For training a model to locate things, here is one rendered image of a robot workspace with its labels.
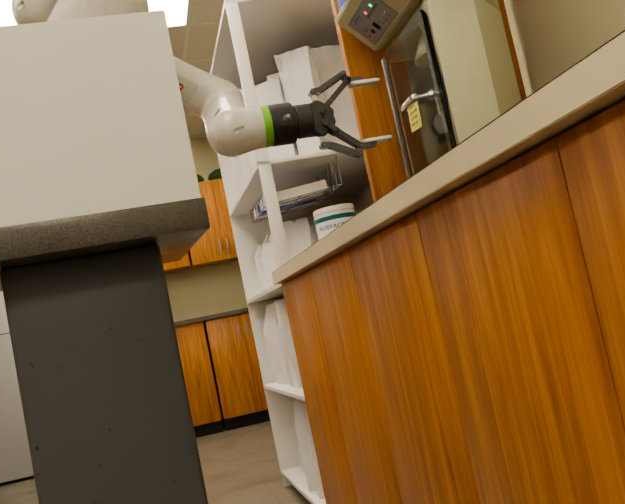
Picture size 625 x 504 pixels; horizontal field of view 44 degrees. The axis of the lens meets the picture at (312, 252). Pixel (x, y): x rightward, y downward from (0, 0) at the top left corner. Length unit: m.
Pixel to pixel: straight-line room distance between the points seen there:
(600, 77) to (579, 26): 1.35
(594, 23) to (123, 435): 1.48
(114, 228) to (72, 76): 0.21
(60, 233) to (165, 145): 0.18
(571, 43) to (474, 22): 0.37
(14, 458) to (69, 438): 5.53
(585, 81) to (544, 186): 0.18
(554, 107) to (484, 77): 1.00
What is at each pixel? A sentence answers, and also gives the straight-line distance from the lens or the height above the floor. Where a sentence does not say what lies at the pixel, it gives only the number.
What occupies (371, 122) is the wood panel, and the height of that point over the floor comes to 1.24.
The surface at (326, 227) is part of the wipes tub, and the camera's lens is 2.35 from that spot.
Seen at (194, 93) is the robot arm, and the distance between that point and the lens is 1.75.
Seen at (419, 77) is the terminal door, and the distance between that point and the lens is 1.85.
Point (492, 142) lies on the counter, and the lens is 0.92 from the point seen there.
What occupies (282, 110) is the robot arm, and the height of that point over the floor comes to 1.22.
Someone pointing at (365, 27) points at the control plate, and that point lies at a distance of 2.01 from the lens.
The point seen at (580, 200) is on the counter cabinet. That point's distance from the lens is 0.84.
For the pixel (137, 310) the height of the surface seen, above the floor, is 0.82.
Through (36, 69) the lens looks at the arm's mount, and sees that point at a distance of 1.06.
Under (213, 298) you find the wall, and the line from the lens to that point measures 7.13.
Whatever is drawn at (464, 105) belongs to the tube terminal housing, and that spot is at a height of 1.15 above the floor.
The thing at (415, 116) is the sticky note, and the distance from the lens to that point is 1.90.
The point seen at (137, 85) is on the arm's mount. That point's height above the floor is 1.10.
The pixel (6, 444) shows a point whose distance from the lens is 6.55.
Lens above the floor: 0.76
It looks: 5 degrees up
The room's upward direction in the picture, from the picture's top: 12 degrees counter-clockwise
